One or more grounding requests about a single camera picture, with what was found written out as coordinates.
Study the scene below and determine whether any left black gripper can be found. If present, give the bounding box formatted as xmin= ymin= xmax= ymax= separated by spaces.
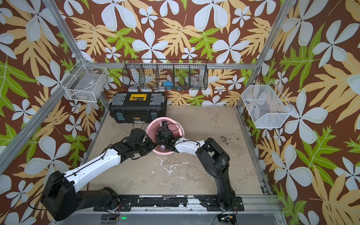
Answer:
xmin=134 ymin=136 xmax=158 ymax=155

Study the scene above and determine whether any pink plastic bucket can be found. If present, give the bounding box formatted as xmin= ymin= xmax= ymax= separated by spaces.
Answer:
xmin=145 ymin=117 xmax=185 ymax=156

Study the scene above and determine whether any black cloth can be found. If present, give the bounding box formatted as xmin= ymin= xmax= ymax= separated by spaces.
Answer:
xmin=154 ymin=145 xmax=175 ymax=155

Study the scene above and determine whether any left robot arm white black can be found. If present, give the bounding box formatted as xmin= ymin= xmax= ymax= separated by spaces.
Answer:
xmin=40 ymin=128 xmax=156 ymax=221

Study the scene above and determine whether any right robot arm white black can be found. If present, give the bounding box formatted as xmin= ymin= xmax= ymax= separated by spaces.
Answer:
xmin=157 ymin=122 xmax=235 ymax=210

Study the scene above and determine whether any black yellow toolbox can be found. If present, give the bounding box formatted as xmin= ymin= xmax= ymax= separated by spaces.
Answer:
xmin=109 ymin=92 xmax=167 ymax=123

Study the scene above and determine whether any blue item in basket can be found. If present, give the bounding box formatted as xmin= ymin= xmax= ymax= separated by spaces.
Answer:
xmin=163 ymin=81 xmax=173 ymax=89

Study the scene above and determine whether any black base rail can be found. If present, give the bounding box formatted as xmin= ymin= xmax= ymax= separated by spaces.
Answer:
xmin=93 ymin=195 xmax=227 ymax=212

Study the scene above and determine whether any black wire basket rear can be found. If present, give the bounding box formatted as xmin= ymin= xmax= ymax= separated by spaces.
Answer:
xmin=121 ymin=59 xmax=209 ymax=91

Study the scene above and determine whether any white wire basket left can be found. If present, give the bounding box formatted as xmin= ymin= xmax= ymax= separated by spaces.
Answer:
xmin=61 ymin=60 xmax=109 ymax=103

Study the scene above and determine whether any white wire basket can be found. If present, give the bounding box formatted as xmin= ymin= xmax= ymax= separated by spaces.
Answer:
xmin=61 ymin=60 xmax=109 ymax=103
xmin=241 ymin=82 xmax=294 ymax=129

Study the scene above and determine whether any white wire basket right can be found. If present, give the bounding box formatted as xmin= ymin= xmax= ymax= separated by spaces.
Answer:
xmin=241 ymin=82 xmax=294 ymax=129

